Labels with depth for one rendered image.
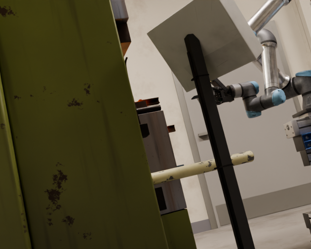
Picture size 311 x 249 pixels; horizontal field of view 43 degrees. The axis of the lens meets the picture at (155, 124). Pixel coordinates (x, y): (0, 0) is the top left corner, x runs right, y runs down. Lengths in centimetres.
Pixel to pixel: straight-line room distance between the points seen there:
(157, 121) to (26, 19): 69
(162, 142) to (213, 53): 51
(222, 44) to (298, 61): 360
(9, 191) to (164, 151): 74
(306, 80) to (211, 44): 114
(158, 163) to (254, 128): 294
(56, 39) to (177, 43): 44
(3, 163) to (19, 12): 56
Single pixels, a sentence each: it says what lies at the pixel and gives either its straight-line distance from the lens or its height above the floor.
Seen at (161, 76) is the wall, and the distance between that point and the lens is 460.
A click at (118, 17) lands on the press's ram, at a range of 186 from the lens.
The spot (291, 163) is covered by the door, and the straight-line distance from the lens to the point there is 463.
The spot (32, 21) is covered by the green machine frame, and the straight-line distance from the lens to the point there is 151.
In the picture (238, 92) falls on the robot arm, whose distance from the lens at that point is 208.
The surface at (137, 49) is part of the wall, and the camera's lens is 470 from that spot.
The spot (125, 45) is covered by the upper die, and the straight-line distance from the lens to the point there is 190.
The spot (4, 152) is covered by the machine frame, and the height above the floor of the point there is 80.
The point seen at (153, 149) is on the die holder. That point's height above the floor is 75.
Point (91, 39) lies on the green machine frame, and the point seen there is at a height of 117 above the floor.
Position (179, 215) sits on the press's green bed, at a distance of 173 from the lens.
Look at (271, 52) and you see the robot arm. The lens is 217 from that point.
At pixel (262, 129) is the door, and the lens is 458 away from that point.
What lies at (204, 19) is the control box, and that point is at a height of 110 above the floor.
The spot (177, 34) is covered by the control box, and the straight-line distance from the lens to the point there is 146.
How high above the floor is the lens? 59
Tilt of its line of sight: 9 degrees up
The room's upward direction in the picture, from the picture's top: 14 degrees counter-clockwise
